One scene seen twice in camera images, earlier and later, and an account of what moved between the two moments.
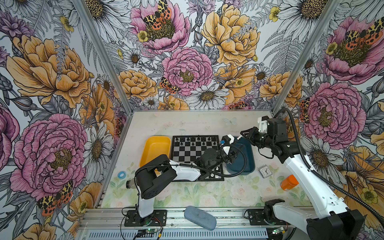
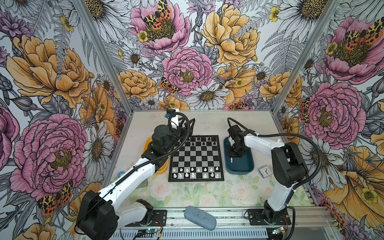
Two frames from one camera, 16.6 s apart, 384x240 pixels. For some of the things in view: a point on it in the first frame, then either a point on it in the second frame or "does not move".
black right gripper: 252,131 to 231,154
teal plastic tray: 245,163 does not move
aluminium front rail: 227,219 does not move
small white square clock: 265,171 does not move
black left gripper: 232,156 to 184,130
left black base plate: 158,218 does not move
